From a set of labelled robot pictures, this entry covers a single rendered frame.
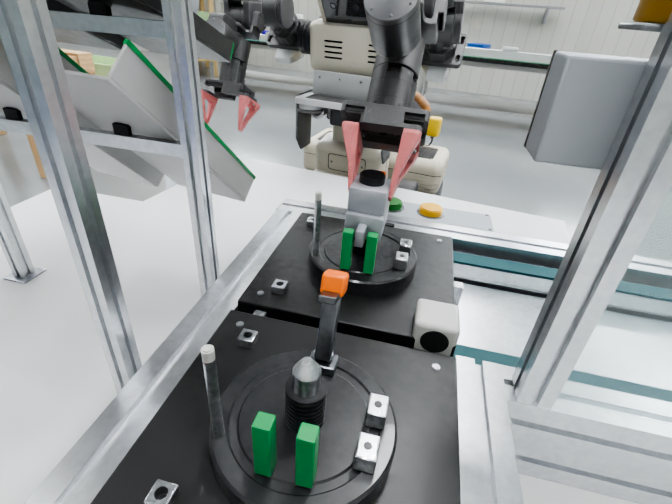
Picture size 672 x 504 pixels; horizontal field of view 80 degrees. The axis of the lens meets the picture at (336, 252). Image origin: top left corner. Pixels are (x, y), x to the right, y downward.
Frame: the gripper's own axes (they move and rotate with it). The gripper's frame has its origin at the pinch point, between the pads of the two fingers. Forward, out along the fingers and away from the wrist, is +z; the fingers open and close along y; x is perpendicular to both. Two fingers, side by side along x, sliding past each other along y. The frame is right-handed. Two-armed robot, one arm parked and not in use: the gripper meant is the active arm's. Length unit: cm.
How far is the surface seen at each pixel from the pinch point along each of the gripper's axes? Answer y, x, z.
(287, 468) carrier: 0.4, -16.7, 25.8
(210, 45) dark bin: -21.0, -6.4, -11.8
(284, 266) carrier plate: -9.2, 4.0, 10.5
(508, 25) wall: 106, 608, -541
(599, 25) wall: 245, 588, -539
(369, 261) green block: 1.5, 0.7, 8.3
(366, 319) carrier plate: 2.6, -1.2, 14.9
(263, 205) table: -27.9, 39.5, -5.4
